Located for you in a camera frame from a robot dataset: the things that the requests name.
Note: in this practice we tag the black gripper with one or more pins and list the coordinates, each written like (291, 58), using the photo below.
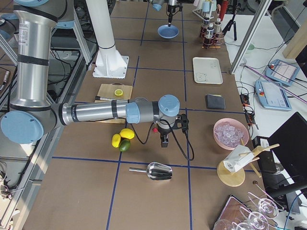
(164, 132)
(171, 9)

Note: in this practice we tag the blue plate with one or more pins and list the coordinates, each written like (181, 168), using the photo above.
(168, 32)

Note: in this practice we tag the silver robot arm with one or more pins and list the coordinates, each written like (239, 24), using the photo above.
(157, 4)
(31, 116)

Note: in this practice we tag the metal scoop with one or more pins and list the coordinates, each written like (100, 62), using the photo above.
(156, 171)

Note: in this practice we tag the dark drink bottle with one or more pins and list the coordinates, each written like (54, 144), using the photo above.
(210, 31)
(206, 22)

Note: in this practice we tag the yellow lemon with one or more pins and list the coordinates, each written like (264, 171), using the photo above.
(127, 133)
(116, 139)

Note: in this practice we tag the green lime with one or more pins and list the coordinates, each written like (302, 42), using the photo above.
(124, 145)

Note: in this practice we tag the cream bear tray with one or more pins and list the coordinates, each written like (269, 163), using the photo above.
(206, 70)

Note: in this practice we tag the grey folded cloth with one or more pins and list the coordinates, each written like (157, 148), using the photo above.
(214, 101)

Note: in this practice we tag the pink bowl of ice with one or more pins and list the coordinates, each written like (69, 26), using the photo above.
(228, 133)

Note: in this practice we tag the half lemon slice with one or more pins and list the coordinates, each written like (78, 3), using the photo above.
(118, 92)

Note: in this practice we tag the black tripod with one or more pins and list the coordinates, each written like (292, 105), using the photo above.
(232, 23)

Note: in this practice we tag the wooden cutting board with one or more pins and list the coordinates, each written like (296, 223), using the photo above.
(107, 90)

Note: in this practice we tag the blue teach pendant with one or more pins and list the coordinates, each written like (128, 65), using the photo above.
(282, 72)
(272, 96)

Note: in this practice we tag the wine glass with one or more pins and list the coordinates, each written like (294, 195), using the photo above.
(255, 219)
(266, 205)

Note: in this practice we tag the black monitor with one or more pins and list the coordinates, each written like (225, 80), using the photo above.
(291, 152)

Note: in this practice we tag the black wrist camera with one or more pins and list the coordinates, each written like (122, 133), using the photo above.
(182, 123)

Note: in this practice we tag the copper wire bottle rack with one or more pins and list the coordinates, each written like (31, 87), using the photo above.
(216, 41)

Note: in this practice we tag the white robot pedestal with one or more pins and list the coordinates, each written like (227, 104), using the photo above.
(109, 62)

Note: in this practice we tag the aluminium frame post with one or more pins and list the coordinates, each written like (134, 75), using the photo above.
(260, 12)

